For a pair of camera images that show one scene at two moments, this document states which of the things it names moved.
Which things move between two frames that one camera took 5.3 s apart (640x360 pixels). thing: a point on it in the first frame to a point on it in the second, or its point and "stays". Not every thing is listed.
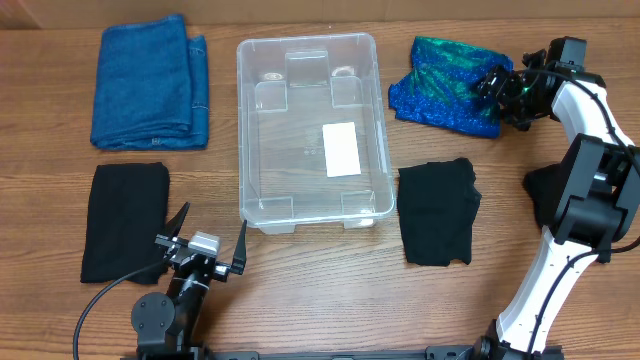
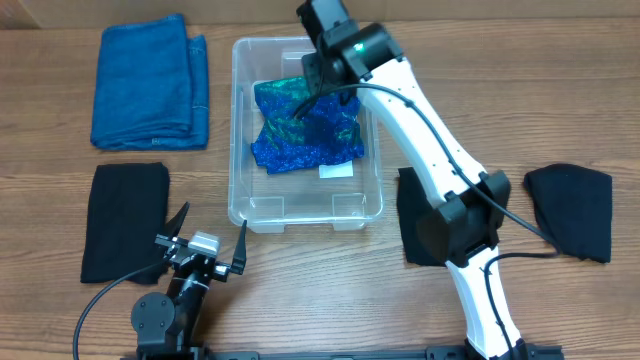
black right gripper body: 498,83 to 314,70
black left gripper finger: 240,253 stays
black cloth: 437,204 stays
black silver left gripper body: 222,272 stays
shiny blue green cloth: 441,88 to 327,132
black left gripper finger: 173,226 stays
